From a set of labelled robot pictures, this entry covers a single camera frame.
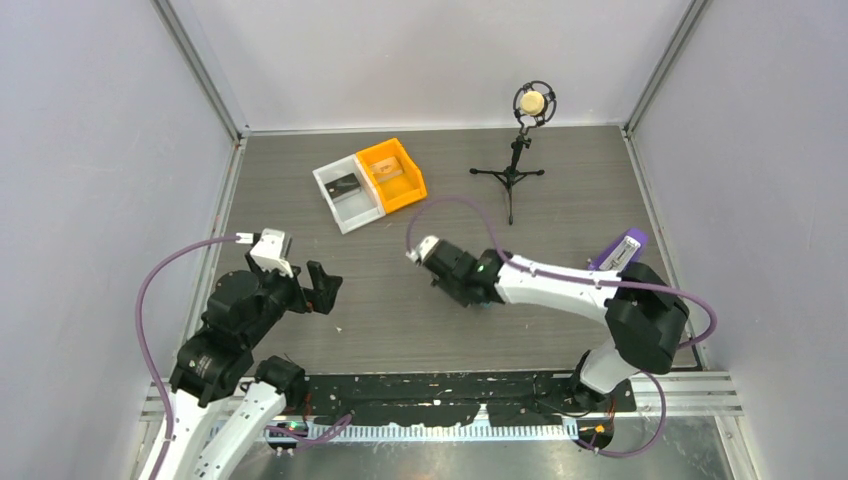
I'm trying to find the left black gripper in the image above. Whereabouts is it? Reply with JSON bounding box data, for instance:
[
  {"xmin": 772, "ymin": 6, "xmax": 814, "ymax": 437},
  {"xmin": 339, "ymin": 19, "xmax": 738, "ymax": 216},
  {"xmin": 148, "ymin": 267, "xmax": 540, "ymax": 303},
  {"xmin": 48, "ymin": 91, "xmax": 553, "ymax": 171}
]
[{"xmin": 244, "ymin": 248, "xmax": 342, "ymax": 345}]

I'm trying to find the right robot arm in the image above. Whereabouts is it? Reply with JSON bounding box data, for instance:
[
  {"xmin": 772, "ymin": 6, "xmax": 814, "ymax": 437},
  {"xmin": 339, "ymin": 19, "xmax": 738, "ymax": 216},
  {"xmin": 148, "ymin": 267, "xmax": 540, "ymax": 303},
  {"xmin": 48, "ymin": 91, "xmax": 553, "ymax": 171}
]
[{"xmin": 406, "ymin": 236, "xmax": 689, "ymax": 411}]

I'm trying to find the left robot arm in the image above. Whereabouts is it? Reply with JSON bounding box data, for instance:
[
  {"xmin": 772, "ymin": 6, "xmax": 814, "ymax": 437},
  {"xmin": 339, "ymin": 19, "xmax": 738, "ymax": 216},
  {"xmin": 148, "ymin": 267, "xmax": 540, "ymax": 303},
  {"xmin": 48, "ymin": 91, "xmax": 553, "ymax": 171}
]
[{"xmin": 141, "ymin": 260, "xmax": 343, "ymax": 479}]

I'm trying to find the black card in white bin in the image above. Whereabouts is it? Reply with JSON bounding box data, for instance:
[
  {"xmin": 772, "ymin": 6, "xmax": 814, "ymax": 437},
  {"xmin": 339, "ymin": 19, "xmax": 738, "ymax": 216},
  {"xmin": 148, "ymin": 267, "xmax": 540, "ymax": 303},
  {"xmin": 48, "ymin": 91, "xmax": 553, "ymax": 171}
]
[{"xmin": 325, "ymin": 173, "xmax": 362, "ymax": 202}]

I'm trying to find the card in orange bin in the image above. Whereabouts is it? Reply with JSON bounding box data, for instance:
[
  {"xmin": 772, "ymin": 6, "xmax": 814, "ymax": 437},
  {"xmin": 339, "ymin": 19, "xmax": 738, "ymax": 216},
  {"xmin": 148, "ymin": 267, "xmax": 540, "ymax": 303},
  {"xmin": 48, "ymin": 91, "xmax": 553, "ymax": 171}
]
[{"xmin": 369, "ymin": 156, "xmax": 404, "ymax": 183}]

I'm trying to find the white plastic bin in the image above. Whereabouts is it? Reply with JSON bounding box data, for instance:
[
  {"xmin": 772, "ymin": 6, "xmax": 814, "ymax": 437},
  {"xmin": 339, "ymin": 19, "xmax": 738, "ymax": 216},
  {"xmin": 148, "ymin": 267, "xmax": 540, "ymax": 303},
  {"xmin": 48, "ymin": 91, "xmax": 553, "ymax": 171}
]
[{"xmin": 312, "ymin": 154, "xmax": 386, "ymax": 235}]

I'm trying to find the black tripod mic stand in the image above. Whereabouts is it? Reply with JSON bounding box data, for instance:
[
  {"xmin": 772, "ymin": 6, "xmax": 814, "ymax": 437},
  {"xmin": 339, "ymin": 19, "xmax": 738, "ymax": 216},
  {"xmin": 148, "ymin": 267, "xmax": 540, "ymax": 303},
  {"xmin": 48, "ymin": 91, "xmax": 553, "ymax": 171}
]
[{"xmin": 469, "ymin": 127, "xmax": 546, "ymax": 225}]

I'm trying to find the orange plastic bin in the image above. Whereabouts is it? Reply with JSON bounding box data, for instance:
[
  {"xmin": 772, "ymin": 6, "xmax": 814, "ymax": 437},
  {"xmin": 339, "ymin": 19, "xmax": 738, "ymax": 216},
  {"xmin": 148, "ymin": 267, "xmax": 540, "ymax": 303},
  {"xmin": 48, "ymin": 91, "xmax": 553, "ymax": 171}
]
[{"xmin": 356, "ymin": 138, "xmax": 428, "ymax": 214}]

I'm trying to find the purple metronome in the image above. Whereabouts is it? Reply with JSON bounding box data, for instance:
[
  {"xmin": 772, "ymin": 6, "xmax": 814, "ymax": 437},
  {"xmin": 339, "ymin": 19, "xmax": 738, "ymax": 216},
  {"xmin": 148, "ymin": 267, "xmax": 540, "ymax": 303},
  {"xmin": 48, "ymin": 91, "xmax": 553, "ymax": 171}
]
[{"xmin": 588, "ymin": 228, "xmax": 649, "ymax": 271}]

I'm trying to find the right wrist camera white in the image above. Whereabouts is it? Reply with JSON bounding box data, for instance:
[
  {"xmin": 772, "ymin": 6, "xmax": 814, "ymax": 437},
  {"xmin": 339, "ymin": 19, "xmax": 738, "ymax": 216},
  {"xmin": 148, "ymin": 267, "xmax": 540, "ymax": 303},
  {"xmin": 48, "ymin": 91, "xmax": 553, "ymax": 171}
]
[{"xmin": 406, "ymin": 235, "xmax": 441, "ymax": 266}]

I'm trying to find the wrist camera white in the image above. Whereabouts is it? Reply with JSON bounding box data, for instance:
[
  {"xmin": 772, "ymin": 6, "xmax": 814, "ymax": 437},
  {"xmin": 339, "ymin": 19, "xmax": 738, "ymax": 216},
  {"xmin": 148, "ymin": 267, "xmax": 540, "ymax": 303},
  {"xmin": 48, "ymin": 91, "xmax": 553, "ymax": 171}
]
[
  {"xmin": 249, "ymin": 228, "xmax": 294, "ymax": 278},
  {"xmin": 406, "ymin": 235, "xmax": 441, "ymax": 266}
]

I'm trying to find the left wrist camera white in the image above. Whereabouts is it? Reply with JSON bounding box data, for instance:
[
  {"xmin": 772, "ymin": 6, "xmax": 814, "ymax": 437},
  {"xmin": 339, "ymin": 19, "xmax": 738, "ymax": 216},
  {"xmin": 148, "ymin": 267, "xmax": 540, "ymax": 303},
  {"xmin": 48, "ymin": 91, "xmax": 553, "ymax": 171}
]
[{"xmin": 249, "ymin": 228, "xmax": 294, "ymax": 278}]

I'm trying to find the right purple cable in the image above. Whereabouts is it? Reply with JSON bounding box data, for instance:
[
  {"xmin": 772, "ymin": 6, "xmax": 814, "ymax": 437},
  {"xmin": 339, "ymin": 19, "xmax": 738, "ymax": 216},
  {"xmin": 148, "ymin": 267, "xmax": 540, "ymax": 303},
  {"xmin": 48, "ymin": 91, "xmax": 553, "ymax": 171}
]
[{"xmin": 405, "ymin": 195, "xmax": 719, "ymax": 460}]

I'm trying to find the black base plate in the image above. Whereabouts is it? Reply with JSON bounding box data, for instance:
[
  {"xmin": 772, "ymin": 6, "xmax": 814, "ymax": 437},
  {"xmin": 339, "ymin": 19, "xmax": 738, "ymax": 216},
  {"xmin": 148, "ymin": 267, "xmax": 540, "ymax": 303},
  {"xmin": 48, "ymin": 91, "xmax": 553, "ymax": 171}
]
[{"xmin": 285, "ymin": 370, "xmax": 636, "ymax": 427}]

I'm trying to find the microphone with shock mount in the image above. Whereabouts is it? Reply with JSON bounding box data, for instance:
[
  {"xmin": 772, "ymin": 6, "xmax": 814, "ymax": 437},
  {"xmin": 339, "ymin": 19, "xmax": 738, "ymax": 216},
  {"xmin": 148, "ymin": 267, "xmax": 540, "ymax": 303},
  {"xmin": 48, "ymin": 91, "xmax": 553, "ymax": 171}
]
[{"xmin": 512, "ymin": 80, "xmax": 557, "ymax": 130}]

